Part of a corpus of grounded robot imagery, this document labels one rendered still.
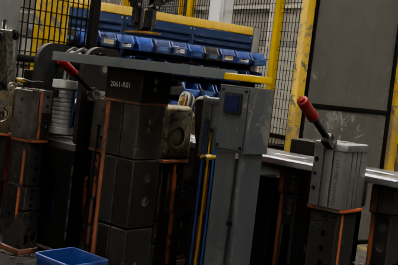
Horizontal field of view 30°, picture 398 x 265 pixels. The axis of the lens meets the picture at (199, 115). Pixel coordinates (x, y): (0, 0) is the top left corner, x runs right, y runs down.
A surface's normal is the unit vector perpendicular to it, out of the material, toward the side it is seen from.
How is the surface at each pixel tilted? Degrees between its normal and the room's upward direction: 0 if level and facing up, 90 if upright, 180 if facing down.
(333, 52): 91
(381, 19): 90
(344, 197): 90
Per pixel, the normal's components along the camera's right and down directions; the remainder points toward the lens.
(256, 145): 0.76, 0.12
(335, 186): -0.64, -0.04
